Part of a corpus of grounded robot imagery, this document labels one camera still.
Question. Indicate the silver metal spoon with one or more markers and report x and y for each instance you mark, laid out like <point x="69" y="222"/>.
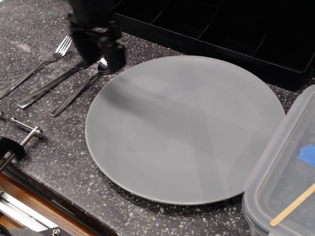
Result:
<point x="102" y="69"/>

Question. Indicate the aluminium rail with bracket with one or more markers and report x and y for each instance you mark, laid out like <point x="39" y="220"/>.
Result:
<point x="31" y="222"/>

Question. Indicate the wooden stir stick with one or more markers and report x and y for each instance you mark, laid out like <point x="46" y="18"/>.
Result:
<point x="294" y="205"/>

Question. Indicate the black compartment tray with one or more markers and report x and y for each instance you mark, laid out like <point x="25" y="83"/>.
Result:
<point x="273" y="39"/>

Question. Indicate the silver metal table knife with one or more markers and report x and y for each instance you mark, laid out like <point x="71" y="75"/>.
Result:
<point x="39" y="93"/>

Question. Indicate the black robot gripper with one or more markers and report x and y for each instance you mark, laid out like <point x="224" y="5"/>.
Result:
<point x="90" y="22"/>

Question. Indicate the silver metal fork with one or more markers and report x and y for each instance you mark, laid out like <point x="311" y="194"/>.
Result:
<point x="59" y="53"/>

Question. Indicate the clear plastic container with lid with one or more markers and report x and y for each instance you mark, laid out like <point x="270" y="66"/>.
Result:
<point x="280" y="177"/>

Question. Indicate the round grey plate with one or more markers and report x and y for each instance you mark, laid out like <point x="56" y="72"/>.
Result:
<point x="183" y="130"/>

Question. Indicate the blue tape piece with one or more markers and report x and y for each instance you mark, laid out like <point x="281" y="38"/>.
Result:
<point x="307" y="155"/>

